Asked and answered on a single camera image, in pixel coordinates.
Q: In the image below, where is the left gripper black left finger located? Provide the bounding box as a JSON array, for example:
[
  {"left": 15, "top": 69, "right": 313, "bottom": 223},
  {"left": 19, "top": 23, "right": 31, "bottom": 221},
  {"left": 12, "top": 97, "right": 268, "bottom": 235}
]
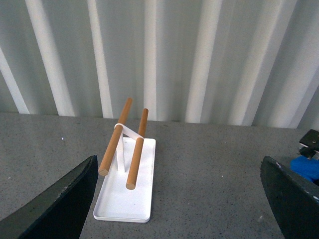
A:
[{"left": 0, "top": 155, "right": 98, "bottom": 239}]

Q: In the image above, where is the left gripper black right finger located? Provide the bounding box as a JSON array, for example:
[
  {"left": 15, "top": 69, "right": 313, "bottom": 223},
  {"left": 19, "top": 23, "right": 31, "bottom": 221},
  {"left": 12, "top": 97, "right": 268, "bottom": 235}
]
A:
[{"left": 260, "top": 156, "right": 319, "bottom": 239}]

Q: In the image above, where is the blue microfiber cloth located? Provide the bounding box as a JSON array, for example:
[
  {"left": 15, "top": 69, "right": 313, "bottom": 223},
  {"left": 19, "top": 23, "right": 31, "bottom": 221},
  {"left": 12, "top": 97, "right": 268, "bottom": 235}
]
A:
[{"left": 290, "top": 156, "right": 319, "bottom": 182}]

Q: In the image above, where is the white towel rack tray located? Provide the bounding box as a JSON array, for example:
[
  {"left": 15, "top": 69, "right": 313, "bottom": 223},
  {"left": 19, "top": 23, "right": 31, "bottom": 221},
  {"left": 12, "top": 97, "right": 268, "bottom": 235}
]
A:
[{"left": 93, "top": 124, "right": 156, "bottom": 223}]

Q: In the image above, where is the left wooden rack rod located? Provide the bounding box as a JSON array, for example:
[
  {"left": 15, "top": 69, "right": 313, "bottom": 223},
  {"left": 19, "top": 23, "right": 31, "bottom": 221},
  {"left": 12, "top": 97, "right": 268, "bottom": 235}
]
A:
[{"left": 98, "top": 98, "right": 133, "bottom": 176}]

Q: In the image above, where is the wooden rack rod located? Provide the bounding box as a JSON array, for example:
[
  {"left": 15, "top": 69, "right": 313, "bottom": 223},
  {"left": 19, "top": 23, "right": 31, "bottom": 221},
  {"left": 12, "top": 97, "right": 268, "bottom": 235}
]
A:
[
  {"left": 126, "top": 108, "right": 149, "bottom": 190},
  {"left": 98, "top": 98, "right": 133, "bottom": 176}
]

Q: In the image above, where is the right wooden rack rod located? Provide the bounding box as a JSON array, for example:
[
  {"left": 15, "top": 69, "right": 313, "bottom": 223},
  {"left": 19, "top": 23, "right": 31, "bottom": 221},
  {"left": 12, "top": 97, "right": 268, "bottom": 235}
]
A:
[{"left": 126, "top": 108, "right": 149, "bottom": 190}]

